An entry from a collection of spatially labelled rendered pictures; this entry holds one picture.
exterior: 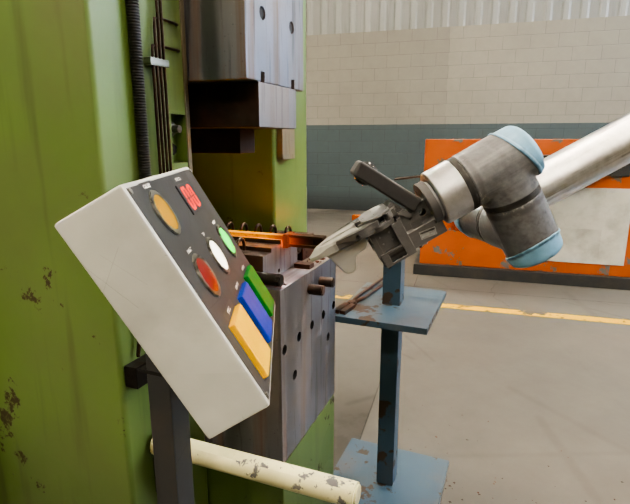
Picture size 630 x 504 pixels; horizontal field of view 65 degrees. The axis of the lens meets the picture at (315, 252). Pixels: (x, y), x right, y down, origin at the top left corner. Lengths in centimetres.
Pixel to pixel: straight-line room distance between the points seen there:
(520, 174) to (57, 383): 96
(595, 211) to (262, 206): 366
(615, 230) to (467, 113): 440
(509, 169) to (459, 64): 800
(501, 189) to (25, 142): 83
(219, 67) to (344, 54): 796
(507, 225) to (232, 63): 63
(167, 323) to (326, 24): 879
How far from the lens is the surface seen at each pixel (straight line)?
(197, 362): 55
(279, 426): 125
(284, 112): 123
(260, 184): 151
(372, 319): 153
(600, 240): 484
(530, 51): 883
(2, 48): 110
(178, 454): 80
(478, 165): 78
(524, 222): 82
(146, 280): 53
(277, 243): 123
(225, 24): 111
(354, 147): 888
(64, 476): 129
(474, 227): 92
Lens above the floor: 124
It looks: 13 degrees down
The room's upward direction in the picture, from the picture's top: straight up
